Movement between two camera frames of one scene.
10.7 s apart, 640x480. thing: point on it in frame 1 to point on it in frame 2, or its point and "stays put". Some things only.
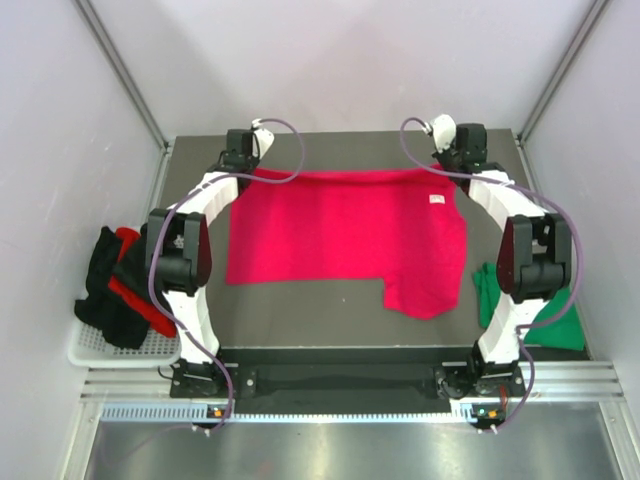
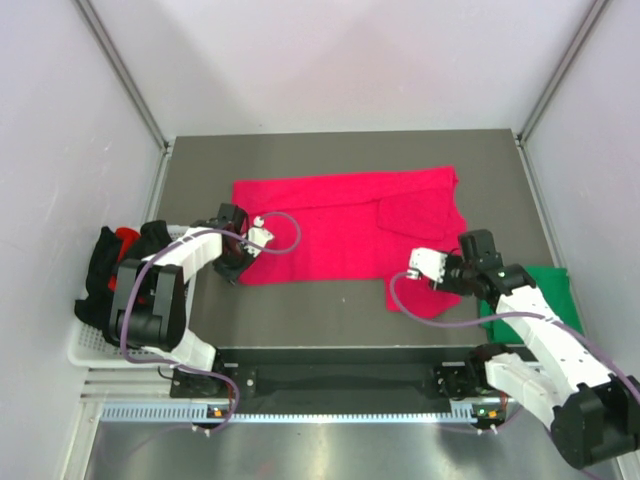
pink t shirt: x=407 y=227 stays put
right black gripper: x=439 y=157 to x=446 y=285
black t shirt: x=121 y=326 stays put
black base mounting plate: x=421 y=373 stays put
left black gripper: x=254 y=161 to x=232 y=276
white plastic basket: x=88 y=348 stays put
